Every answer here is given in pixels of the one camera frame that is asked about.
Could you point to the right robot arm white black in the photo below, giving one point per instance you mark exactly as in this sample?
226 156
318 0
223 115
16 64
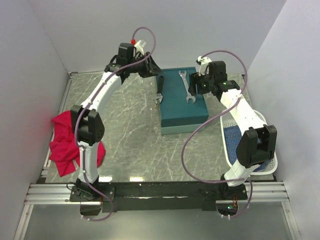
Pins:
229 94

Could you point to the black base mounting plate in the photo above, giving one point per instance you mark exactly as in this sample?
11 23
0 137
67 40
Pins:
151 196

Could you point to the blue checkered cloth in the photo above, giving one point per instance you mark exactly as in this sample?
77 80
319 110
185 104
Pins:
232 137

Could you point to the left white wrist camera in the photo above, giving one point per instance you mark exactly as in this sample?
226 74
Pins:
139 47

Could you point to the red cloth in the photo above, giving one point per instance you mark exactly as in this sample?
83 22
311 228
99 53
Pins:
64 151

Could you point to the aluminium frame rail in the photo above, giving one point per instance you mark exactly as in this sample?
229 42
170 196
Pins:
58 194

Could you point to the teal tool box with drawer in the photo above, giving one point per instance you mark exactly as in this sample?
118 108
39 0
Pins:
176 114

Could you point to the white plastic basket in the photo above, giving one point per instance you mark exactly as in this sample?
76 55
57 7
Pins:
257 144

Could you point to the black handled adjustable wrench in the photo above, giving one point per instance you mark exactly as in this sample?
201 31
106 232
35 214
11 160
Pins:
159 88

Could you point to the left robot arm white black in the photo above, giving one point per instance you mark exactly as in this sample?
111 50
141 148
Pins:
87 125

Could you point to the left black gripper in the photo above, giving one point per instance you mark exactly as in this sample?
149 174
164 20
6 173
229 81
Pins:
150 69

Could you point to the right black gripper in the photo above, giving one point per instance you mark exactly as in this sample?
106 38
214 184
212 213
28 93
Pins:
194 79

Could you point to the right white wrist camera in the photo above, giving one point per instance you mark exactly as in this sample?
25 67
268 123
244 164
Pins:
203 62

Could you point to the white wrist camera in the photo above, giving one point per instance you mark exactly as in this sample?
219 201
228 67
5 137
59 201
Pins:
139 47
203 62

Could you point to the silver combination wrench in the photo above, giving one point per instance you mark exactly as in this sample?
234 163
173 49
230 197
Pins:
186 85

